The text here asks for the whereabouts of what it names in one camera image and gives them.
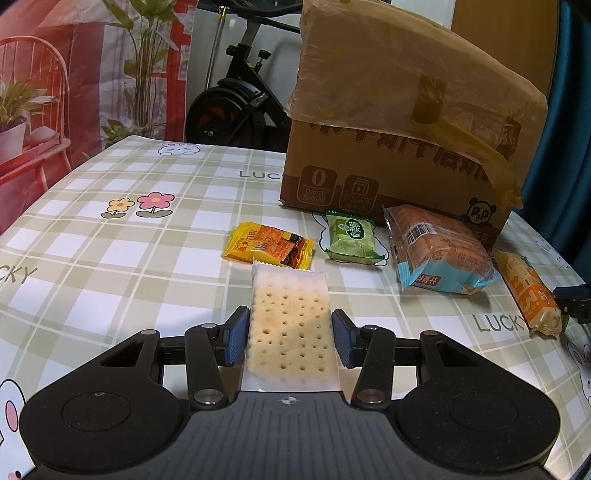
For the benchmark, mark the clear cracker packet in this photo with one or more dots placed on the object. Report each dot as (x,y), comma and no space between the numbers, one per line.
(286,323)

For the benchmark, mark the red plant printed cloth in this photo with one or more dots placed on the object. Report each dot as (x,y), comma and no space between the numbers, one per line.
(69,92)

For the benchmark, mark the green snack packet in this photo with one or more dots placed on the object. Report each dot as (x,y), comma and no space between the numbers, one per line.
(351,237)

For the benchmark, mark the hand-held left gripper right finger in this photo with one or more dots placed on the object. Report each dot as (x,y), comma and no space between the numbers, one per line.
(344,339)

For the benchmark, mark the blue orange bread packet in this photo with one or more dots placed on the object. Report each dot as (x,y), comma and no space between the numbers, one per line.
(438,249)

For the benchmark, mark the mop with white cloth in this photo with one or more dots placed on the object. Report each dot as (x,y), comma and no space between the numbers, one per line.
(220,27)

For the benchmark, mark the green checked tablecloth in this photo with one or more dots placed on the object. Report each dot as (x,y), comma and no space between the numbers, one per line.
(138,277)

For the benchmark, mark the teal curtain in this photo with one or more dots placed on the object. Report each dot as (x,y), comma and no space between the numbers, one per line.
(572,138)

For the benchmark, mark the brown cardboard box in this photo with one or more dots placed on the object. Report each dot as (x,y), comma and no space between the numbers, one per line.
(369,92)

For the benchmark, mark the black exercise bike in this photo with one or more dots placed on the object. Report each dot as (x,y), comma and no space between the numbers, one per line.
(231,110)

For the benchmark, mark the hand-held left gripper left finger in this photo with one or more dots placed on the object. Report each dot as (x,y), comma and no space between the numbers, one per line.
(238,334)

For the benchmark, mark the orange snack bar packet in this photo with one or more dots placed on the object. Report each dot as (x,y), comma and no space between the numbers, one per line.
(526,290)

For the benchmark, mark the wooden panel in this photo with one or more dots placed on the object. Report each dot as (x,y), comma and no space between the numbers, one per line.
(508,37)

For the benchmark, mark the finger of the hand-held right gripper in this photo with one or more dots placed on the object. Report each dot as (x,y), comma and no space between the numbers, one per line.
(575,292)
(579,310)

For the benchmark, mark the yellow spicy snack packet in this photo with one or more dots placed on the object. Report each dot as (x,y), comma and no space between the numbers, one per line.
(263,242)

